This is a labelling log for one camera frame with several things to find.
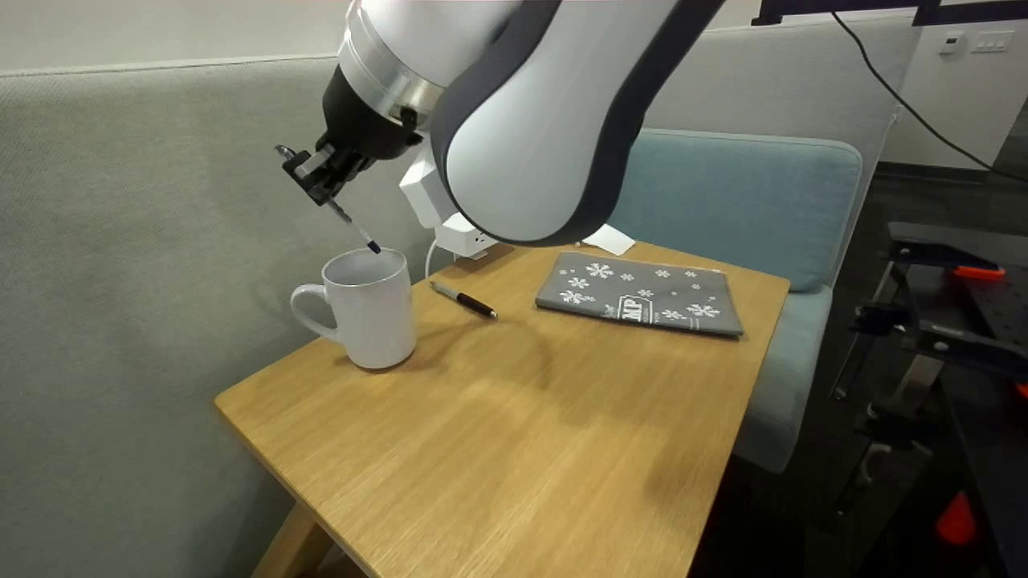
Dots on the black ballpoint pen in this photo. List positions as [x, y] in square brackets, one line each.
[464, 300]

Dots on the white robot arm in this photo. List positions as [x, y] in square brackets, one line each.
[535, 130]

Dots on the white paper tissue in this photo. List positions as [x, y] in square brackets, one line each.
[613, 241]

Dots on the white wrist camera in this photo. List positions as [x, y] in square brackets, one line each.
[421, 195]

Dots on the black tripod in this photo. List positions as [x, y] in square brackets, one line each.
[888, 418]

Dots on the grey snowflake folder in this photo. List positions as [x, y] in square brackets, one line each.
[644, 292]

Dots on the white power outlet box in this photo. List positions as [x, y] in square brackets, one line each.
[466, 241]

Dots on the black equipment table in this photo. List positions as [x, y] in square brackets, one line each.
[990, 321]

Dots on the white wall switch panel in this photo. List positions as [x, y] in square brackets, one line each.
[976, 41]

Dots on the dark overhead mount bar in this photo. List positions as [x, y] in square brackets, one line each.
[909, 12]

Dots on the white ceramic mug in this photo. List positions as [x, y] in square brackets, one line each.
[371, 311]

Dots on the wooden table leg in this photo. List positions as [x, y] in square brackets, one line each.
[288, 546]

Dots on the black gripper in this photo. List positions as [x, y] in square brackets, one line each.
[365, 124]

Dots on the teal upholstered chair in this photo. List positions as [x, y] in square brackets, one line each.
[760, 204]

